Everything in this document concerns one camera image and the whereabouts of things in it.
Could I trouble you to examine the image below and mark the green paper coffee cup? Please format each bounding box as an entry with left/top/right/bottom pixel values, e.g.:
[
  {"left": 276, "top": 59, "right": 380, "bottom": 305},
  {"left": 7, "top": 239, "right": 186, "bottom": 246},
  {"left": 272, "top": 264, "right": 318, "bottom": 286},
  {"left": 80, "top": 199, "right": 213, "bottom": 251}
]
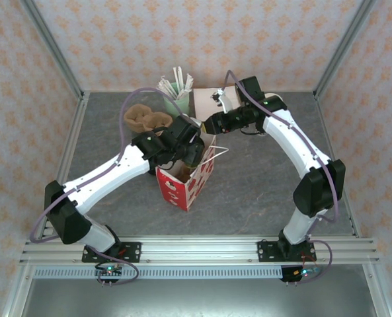
[{"left": 182, "top": 150, "right": 205, "bottom": 168}]

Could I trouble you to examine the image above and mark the aluminium frame cross rail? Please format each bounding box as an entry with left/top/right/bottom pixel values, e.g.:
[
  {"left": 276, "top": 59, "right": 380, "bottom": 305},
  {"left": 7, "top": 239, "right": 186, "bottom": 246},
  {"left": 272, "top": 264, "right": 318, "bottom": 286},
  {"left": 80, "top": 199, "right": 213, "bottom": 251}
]
[{"left": 19, "top": 236, "right": 380, "bottom": 265}]

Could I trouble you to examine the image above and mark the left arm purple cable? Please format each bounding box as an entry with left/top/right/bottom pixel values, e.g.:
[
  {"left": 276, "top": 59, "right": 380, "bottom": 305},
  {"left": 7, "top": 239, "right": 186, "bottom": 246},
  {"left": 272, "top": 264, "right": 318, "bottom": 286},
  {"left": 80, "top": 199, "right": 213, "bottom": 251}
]
[{"left": 29, "top": 87, "right": 196, "bottom": 287}]

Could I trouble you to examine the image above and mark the mint green straw cup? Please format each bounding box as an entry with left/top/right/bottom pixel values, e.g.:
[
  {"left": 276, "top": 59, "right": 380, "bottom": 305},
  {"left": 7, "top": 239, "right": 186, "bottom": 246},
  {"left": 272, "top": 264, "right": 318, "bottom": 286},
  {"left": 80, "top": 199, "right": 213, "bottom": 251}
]
[{"left": 163, "top": 82, "right": 190, "bottom": 118}]

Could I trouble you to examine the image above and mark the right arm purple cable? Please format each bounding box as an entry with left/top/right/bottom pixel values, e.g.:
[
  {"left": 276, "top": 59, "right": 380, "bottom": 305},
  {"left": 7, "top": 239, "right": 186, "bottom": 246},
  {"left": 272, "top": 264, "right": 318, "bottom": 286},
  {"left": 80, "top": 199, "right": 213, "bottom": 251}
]
[{"left": 219, "top": 69, "right": 340, "bottom": 285}]

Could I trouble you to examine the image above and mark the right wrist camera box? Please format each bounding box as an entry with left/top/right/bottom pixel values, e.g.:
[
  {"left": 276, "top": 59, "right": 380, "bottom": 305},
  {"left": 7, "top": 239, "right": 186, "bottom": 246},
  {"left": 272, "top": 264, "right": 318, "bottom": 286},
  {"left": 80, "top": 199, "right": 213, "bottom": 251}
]
[{"left": 211, "top": 88, "right": 237, "bottom": 114}]

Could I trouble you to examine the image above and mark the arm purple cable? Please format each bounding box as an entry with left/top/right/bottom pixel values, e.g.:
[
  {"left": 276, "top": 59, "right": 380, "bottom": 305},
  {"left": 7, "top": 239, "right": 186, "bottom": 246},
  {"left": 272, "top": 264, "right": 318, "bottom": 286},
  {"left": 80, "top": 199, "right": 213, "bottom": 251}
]
[
  {"left": 219, "top": 69, "right": 340, "bottom": 285},
  {"left": 29, "top": 87, "right": 196, "bottom": 287}
]

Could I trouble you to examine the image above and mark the aluminium frame post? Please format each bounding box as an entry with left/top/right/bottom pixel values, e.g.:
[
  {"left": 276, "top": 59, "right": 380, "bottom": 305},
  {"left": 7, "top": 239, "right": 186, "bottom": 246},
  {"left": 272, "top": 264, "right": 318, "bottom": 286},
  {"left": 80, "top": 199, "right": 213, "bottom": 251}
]
[
  {"left": 313, "top": 0, "right": 378, "bottom": 100},
  {"left": 19, "top": 0, "right": 86, "bottom": 100}
]

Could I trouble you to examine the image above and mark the aluminium frame leg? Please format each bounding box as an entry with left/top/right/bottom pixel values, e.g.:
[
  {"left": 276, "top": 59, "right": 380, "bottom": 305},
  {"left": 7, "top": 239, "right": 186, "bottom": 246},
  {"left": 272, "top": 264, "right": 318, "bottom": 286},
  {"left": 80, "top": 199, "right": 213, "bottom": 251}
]
[
  {"left": 2, "top": 264, "right": 34, "bottom": 317},
  {"left": 362, "top": 264, "right": 392, "bottom": 317}
]

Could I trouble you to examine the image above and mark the grey slotted cable duct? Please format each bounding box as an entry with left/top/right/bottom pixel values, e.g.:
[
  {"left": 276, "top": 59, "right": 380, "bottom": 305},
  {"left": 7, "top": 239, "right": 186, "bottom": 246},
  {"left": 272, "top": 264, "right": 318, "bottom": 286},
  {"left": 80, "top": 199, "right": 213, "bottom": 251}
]
[{"left": 33, "top": 266, "right": 284, "bottom": 280}]

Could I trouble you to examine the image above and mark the small circuit board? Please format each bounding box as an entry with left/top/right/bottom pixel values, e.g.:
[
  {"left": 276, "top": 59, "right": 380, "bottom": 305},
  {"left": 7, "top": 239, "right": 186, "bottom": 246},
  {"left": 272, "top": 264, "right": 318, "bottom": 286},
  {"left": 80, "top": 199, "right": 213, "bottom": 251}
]
[
  {"left": 294, "top": 267, "right": 321, "bottom": 277},
  {"left": 95, "top": 264, "right": 124, "bottom": 277}
]

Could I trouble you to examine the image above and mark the red and white paper bag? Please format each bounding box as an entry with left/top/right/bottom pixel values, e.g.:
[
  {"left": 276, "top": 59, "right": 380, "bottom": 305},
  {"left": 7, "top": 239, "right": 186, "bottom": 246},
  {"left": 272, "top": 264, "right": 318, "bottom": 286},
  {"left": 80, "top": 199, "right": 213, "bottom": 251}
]
[{"left": 155, "top": 133, "right": 230, "bottom": 212}]

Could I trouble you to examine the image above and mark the white napkin stack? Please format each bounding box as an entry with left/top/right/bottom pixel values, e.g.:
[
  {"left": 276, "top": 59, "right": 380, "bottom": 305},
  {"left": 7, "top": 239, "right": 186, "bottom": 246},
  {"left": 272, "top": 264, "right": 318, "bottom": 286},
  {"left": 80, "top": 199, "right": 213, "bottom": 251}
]
[{"left": 192, "top": 87, "right": 241, "bottom": 122}]

